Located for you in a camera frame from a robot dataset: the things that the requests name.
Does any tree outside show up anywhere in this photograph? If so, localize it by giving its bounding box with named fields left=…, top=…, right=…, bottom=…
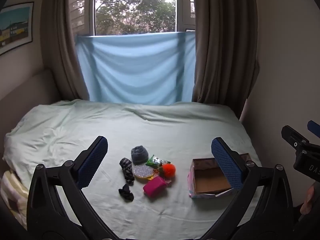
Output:
left=96, top=0, right=177, bottom=36

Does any person's right hand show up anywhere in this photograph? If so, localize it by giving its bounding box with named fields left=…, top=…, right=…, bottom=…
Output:
left=299, top=182, right=317, bottom=216

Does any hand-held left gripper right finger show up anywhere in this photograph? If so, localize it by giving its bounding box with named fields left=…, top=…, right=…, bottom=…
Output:
left=200, top=137, right=294, bottom=240

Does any framed wall picture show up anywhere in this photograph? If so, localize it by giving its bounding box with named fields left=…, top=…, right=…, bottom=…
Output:
left=0, top=2, right=34, bottom=55

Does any brown curtain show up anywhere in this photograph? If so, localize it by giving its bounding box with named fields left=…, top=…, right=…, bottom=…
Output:
left=191, top=0, right=261, bottom=122
left=40, top=0, right=97, bottom=101

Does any black white braided scrunchie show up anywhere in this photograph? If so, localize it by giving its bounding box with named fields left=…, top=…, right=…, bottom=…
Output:
left=119, top=157, right=136, bottom=186

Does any patterned cardboard box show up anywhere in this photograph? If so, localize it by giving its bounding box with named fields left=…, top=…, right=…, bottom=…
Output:
left=188, top=152, right=253, bottom=199

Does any glittery round pouch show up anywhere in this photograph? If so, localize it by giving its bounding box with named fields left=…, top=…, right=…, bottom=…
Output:
left=132, top=164, right=155, bottom=181

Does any window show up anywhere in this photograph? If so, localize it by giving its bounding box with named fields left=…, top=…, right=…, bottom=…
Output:
left=69, top=0, right=197, bottom=37

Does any green wet wipes packet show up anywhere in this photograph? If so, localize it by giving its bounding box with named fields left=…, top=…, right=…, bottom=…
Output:
left=145, top=155, right=171, bottom=169

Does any grey fluffy cloth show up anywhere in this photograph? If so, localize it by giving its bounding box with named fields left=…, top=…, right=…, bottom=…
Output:
left=131, top=145, right=149, bottom=166

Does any light blue hanging cloth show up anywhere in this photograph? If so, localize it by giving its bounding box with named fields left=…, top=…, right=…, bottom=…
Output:
left=75, top=31, right=197, bottom=105

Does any striped cream pillow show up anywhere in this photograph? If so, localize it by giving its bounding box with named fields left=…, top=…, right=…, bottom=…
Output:
left=0, top=169, right=29, bottom=229

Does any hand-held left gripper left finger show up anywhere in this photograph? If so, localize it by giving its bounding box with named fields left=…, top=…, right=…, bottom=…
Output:
left=26, top=135, right=118, bottom=240

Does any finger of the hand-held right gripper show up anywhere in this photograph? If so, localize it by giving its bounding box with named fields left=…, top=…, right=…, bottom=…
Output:
left=307, top=120, right=320, bottom=139
left=281, top=125, right=310, bottom=153

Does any orange pompom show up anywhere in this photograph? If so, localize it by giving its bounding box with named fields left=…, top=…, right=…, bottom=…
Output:
left=160, top=163, right=176, bottom=179

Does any pink pouch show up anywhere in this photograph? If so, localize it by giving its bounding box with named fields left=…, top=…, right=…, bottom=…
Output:
left=143, top=176, right=168, bottom=198

